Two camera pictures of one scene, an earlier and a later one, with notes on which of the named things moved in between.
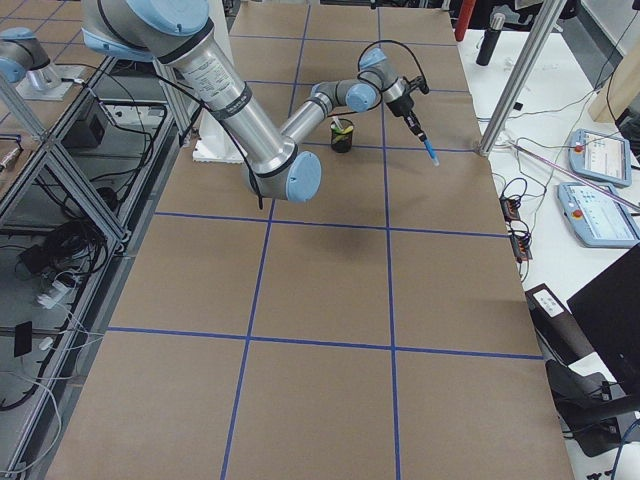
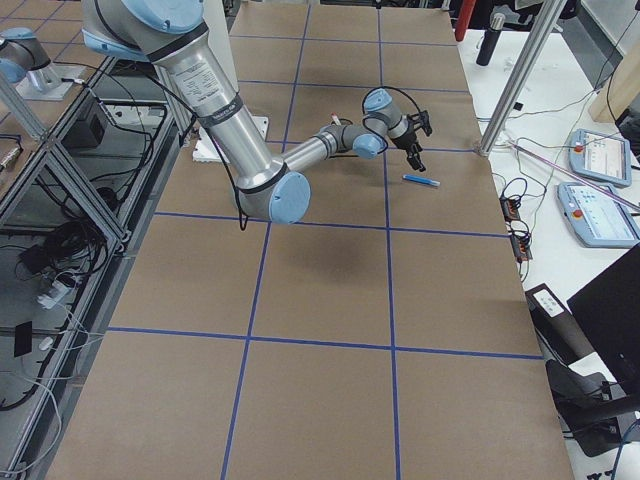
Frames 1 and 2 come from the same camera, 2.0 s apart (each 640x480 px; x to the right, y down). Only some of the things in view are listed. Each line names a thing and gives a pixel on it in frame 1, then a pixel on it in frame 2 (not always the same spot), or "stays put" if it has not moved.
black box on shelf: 90,131 stays put
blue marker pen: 432,153 → 422,180
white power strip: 59,294 stays put
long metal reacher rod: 587,180 stays put
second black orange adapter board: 520,248 stays put
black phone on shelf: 23,338 stays put
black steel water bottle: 496,27 stays put
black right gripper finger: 418,133 → 414,160
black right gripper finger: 418,131 → 420,164
